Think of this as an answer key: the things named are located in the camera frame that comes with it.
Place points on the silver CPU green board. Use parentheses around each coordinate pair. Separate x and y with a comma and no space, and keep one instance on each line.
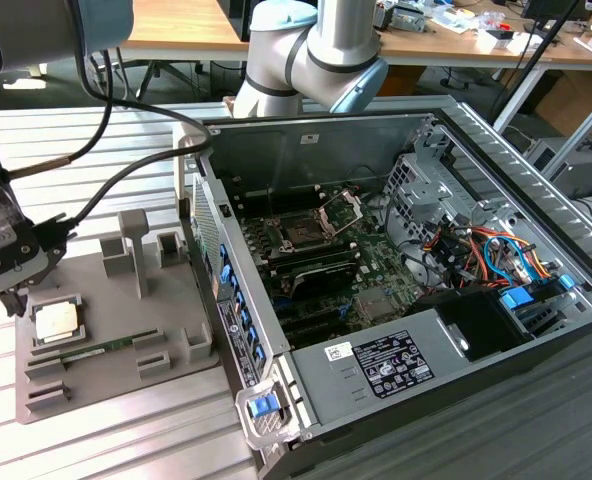
(56,320)

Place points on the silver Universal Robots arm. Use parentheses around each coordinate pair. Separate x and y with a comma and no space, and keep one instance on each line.
(326,45)

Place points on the black RAM slot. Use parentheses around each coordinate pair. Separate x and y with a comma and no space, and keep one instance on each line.
(286,196)
(296,207)
(316,262)
(311,251)

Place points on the black expansion slot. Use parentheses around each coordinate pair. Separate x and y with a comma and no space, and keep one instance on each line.
(316,332)
(306,312)

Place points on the CPU socket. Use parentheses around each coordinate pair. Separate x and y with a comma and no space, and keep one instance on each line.
(301,232)

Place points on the green RAM stick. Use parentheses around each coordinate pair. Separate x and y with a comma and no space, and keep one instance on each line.
(101,346)

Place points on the grey parts rack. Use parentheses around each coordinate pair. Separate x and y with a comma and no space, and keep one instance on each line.
(111,310)

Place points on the blue case release latch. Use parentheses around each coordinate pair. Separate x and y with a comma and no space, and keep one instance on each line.
(262,405)

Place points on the open grey PC case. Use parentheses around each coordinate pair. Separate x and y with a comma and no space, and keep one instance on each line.
(276,150)

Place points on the black graphics card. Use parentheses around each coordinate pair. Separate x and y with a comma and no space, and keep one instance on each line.
(326,280)

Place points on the grey power supply with label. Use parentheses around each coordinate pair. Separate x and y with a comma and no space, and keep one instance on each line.
(326,390)

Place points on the black computer tower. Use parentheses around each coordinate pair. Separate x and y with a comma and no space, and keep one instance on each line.
(233,20)

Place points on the silver chipset heatsink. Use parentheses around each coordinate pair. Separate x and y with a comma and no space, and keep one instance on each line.
(376,305)

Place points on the green motherboard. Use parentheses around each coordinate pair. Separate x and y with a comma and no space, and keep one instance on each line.
(376,260)

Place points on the silver drive cage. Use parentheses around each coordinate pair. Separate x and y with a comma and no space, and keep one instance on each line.
(416,195)

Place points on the grey electronic device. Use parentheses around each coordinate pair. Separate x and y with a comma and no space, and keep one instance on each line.
(408,20)

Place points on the blue disk carrier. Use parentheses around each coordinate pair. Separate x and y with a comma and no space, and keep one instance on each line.
(516,298)

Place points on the white box black insert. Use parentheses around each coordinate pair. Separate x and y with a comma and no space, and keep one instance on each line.
(496,40)

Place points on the black slanted stand pole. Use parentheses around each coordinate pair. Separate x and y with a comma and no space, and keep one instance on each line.
(534,57)

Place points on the grey desktop computer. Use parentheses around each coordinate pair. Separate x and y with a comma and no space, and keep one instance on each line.
(581,170)

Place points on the brown cardboard box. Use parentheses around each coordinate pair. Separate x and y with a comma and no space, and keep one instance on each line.
(576,100)

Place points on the wooden desk white legs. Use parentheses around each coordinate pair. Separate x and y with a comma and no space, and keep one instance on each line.
(561,54)

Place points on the black monitor stand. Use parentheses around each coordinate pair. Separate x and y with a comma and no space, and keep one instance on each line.
(541,12)

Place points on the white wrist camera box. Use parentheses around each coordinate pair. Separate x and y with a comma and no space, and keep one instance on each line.
(21,275)

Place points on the aluminium frame post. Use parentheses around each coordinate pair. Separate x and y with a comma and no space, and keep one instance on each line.
(588,125)

